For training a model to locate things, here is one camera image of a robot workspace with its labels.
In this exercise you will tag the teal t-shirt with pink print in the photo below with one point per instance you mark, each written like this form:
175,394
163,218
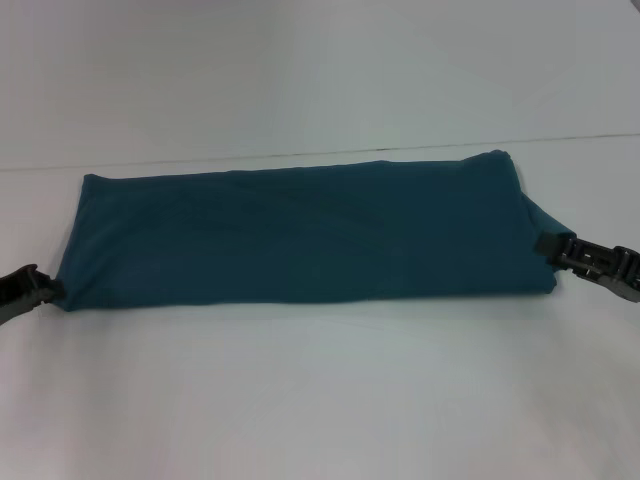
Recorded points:
310,230

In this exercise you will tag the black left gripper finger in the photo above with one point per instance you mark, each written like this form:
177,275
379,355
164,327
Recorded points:
54,291

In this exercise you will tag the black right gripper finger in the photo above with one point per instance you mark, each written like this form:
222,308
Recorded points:
575,255

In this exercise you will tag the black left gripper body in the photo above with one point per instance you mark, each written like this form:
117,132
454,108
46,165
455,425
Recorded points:
20,292

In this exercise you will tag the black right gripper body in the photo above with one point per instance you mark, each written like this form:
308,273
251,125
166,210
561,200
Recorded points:
627,272

